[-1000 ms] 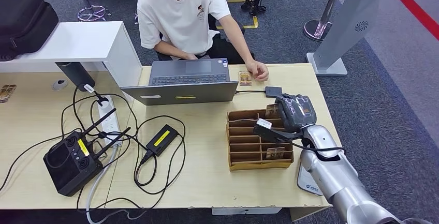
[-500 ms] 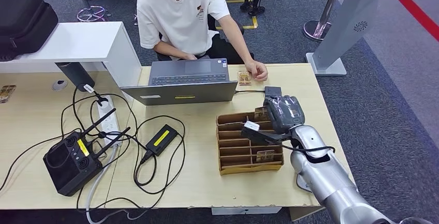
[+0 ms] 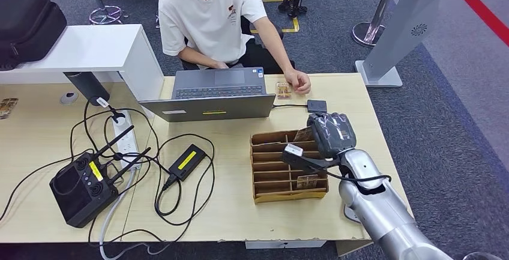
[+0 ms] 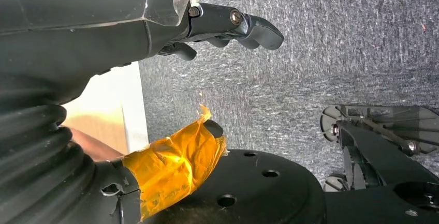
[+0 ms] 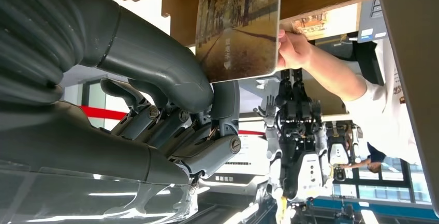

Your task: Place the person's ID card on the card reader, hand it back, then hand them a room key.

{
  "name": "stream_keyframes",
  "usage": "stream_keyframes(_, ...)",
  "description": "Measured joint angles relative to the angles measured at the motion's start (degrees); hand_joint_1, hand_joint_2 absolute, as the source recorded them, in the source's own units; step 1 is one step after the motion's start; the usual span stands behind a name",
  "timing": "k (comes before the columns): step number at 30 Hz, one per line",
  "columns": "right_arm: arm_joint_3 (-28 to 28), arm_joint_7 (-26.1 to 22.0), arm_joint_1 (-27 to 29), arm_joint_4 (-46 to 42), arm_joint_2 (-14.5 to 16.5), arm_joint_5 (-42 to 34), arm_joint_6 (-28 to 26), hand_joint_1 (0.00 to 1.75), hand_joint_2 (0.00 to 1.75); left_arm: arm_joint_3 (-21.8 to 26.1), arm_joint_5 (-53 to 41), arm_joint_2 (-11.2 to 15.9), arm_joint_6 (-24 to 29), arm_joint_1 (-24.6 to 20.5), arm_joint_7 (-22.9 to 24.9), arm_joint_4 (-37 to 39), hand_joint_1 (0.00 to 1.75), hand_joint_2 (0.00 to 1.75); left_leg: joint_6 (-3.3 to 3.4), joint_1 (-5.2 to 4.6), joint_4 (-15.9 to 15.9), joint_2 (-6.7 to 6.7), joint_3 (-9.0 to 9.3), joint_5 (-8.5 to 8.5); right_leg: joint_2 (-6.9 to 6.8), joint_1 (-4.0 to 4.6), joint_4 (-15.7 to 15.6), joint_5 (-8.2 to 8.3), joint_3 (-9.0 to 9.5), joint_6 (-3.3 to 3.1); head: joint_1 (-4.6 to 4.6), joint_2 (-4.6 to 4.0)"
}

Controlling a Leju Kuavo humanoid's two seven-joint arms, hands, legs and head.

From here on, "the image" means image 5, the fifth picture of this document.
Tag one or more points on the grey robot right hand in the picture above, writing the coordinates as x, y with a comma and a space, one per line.
103, 167

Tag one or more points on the person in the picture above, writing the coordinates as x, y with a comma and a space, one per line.
374, 159
387, 112

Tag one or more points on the black humanoid robot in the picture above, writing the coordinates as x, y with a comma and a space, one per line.
295, 140

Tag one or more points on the white humanoid robot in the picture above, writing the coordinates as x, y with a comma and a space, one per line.
339, 154

